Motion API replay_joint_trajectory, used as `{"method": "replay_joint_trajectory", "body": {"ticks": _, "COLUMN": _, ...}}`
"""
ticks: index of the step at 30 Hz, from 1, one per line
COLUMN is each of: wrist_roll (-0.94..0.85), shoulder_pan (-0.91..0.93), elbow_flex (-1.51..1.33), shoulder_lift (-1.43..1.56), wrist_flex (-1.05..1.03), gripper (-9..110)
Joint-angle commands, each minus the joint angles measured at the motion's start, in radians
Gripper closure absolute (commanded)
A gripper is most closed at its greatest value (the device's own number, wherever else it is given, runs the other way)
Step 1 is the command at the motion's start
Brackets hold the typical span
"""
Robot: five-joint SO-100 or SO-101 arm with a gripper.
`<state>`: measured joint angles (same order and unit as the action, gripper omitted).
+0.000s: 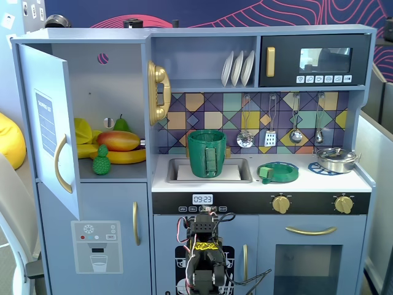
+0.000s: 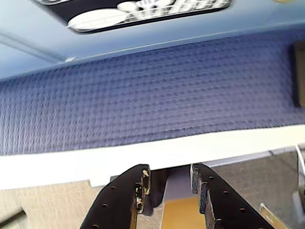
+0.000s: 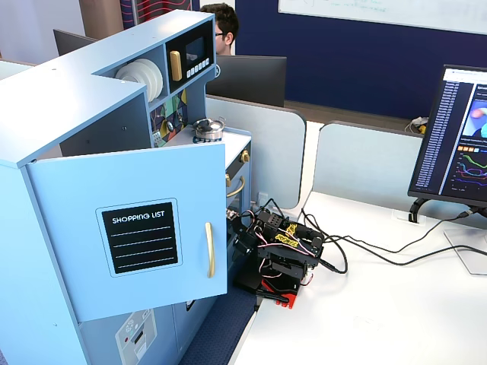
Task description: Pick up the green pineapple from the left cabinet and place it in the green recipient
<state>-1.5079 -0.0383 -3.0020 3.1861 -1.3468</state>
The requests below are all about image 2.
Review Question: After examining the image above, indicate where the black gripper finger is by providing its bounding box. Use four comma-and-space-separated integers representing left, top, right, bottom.
190, 163, 275, 229
78, 164, 152, 229

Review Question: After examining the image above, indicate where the yellow wooden board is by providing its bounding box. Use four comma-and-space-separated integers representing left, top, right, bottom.
163, 197, 203, 229

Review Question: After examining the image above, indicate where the blue waffle textured mat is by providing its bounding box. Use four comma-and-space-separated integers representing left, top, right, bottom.
0, 31, 305, 156

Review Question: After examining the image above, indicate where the black rimmed tan object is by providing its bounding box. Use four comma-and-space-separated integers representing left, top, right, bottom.
292, 41, 305, 108

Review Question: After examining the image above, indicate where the blue dishwasher door with decal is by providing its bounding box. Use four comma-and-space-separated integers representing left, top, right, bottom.
0, 0, 305, 81

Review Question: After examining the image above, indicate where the metal angle bracket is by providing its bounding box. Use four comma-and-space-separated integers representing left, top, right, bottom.
259, 202, 286, 229

